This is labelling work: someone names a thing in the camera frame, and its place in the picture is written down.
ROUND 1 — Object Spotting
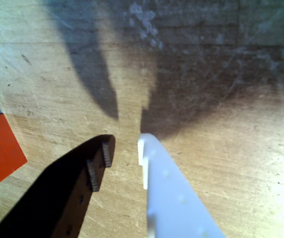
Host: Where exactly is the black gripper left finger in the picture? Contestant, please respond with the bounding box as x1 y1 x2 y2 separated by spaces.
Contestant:
0 134 116 238

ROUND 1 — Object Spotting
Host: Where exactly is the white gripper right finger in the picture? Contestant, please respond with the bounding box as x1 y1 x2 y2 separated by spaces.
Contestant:
137 133 227 238

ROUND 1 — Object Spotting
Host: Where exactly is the red lego block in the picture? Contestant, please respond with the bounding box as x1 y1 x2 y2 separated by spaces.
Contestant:
0 113 28 183

